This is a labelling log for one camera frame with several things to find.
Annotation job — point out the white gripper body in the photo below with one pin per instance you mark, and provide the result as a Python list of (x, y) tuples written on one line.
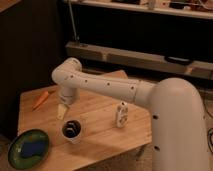
[(68, 96)]

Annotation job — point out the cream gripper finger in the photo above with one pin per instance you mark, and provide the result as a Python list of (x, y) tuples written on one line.
[(62, 110)]

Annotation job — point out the small white bottle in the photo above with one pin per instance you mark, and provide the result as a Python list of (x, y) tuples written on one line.
[(121, 114)]

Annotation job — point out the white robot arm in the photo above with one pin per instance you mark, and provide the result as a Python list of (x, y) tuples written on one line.
[(179, 133)]

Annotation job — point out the orange carrot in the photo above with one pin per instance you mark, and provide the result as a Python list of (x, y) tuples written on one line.
[(41, 99)]

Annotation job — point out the white cup with dark contents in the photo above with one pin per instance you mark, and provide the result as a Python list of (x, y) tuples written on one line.
[(72, 130)]

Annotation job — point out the blue sponge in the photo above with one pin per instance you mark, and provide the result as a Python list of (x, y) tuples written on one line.
[(30, 149)]

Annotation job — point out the green plate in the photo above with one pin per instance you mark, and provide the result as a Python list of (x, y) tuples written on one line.
[(14, 158)]

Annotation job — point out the metal pole stand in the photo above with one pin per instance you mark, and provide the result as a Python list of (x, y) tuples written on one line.
[(75, 36)]

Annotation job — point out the wooden shelf unit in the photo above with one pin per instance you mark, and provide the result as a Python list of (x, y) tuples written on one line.
[(130, 35)]

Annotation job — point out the black object on shelf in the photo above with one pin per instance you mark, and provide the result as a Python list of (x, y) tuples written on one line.
[(178, 61)]

